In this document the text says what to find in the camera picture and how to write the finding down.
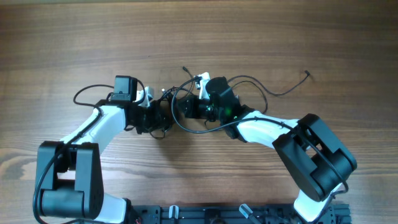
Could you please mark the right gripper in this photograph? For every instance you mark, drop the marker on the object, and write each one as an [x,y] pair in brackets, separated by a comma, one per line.
[191,112]

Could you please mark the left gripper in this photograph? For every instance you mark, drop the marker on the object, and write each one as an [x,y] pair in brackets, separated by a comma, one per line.
[157,119]

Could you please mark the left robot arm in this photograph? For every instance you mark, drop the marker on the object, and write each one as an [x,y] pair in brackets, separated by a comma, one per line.
[69,179]

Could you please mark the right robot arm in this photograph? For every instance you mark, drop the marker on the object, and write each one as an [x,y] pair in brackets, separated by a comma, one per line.
[317,160]

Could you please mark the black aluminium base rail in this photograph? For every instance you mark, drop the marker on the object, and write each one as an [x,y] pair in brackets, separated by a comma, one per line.
[268,214]

